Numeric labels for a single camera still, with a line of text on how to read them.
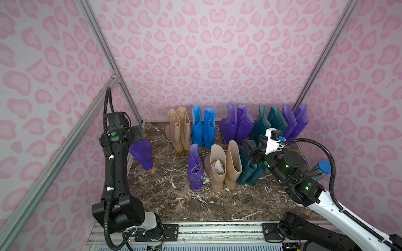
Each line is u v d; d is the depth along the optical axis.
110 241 0.36
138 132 0.70
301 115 0.93
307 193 0.46
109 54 0.84
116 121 0.56
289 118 0.87
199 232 0.75
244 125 0.88
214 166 0.73
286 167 0.46
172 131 0.86
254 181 0.82
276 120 0.86
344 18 0.72
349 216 0.42
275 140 0.51
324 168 0.73
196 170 0.66
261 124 0.82
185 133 0.91
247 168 0.67
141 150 0.73
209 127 0.82
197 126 0.83
